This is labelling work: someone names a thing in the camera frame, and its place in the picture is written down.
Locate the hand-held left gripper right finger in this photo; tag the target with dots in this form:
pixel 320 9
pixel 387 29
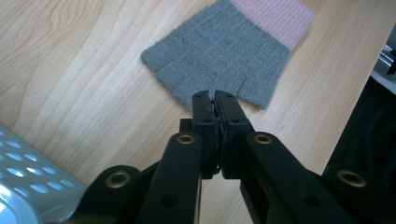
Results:
pixel 232 124

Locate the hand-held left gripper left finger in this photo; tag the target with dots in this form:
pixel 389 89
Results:
pixel 204 124

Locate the grey and pink knitted sock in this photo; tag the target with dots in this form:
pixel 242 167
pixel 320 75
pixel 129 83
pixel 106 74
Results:
pixel 218 53

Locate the metal stand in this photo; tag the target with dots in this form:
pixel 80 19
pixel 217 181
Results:
pixel 385 59

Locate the light blue perforated plastic basket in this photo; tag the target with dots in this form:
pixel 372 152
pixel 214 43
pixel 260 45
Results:
pixel 28 183

